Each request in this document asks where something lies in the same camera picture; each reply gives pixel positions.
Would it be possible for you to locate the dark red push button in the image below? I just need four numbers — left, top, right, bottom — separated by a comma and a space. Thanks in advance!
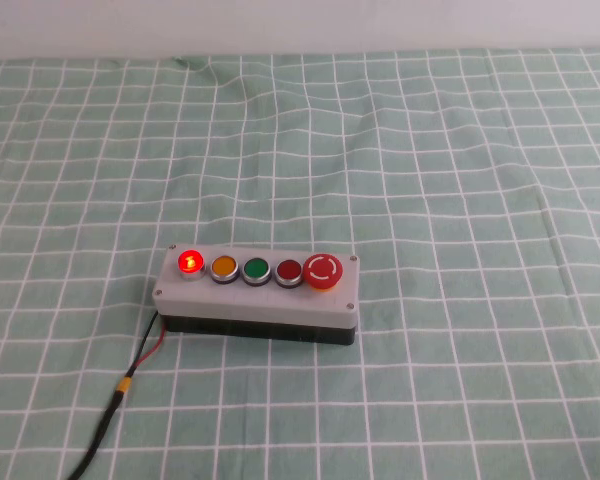
274, 258, 305, 291

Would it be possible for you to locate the red emergency stop mushroom button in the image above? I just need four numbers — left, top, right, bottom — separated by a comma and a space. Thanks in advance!
302, 253, 344, 293

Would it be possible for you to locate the green push button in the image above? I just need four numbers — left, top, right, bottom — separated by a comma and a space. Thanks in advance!
242, 256, 273, 289

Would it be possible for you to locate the grey and black button box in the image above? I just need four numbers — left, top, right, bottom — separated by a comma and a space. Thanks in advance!
151, 243, 361, 348

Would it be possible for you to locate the yellow push button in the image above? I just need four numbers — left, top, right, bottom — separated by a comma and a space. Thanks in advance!
209, 254, 240, 287

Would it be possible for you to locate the lit red indicator lamp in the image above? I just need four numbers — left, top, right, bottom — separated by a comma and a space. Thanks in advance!
177, 247, 204, 282

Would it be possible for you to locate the thin red wire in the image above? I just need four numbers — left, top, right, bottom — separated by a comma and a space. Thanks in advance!
128, 323, 171, 377

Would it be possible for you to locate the thin black wire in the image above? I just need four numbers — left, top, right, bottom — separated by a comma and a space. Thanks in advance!
125, 311, 160, 377

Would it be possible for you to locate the black cable with yellow connector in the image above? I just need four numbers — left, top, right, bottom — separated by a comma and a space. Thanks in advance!
61, 375, 131, 480

